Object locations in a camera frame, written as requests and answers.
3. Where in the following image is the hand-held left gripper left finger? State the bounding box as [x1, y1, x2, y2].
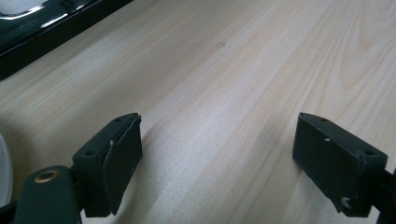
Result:
[72, 112, 144, 218]

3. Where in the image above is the red and black shoe rack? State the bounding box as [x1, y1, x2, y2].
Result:
[0, 0, 135, 81]

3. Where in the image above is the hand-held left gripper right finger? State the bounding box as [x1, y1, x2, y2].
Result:
[291, 112, 389, 218]

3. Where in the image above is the blue and white sneaker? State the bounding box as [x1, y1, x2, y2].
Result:
[0, 133, 14, 208]

